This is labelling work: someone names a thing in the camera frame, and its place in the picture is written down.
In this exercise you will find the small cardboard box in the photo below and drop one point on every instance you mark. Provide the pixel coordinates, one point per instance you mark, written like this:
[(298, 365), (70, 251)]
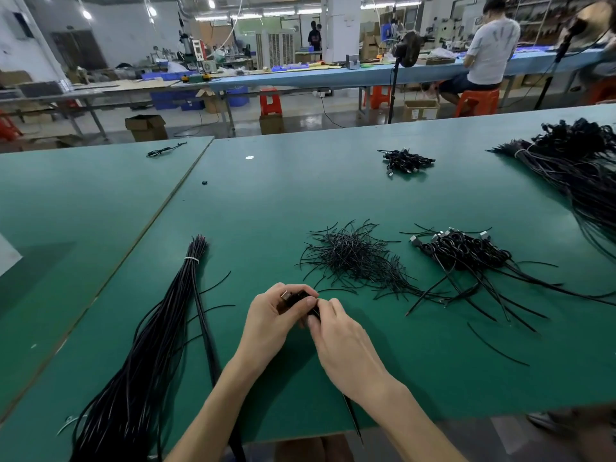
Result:
[(271, 124)]

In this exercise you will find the long blue workbench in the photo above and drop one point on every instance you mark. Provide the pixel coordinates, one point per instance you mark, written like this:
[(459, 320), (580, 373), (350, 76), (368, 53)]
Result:
[(356, 74)]

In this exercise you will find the large white box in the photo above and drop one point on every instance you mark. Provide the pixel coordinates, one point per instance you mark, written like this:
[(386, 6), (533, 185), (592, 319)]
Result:
[(8, 255)]

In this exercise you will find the orange plastic stool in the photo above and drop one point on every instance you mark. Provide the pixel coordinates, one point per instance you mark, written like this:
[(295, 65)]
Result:
[(381, 98), (602, 91), (8, 130), (477, 103)]

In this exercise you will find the person's brown shorts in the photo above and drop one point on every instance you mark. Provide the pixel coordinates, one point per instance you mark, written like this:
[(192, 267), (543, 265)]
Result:
[(313, 449)]

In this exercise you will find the open cardboard box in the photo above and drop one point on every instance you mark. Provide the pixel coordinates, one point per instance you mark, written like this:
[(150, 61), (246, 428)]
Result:
[(146, 128)]

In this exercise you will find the red plastic stool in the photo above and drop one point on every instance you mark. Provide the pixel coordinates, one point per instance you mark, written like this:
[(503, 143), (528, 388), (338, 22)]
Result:
[(270, 103)]

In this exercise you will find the person's left hand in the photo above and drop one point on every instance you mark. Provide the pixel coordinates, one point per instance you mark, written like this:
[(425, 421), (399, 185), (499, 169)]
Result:
[(269, 327)]

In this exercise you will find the person's left forearm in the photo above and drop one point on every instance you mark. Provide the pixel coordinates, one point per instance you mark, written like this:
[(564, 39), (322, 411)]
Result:
[(212, 418)]

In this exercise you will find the black tripod stand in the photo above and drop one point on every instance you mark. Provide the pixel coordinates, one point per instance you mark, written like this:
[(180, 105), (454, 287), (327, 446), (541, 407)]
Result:
[(560, 57)]

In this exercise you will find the person's right hand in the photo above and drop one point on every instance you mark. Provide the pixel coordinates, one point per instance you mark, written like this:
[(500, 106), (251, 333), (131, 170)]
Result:
[(346, 351)]

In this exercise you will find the person's right leg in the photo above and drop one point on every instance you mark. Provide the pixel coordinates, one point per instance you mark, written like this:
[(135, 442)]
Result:
[(589, 436)]

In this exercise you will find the black fan on stand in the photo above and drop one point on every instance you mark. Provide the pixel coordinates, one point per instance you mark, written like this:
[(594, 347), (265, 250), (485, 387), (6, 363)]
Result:
[(408, 48)]

